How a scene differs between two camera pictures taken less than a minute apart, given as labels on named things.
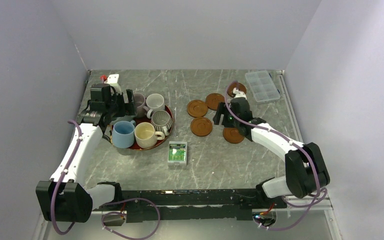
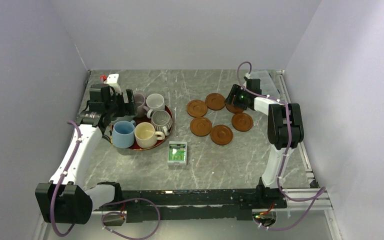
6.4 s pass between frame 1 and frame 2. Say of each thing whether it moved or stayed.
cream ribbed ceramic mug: stayed
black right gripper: moved
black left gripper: stayed
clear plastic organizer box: stayed
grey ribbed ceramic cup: stayed
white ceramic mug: stayed
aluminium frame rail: stayed
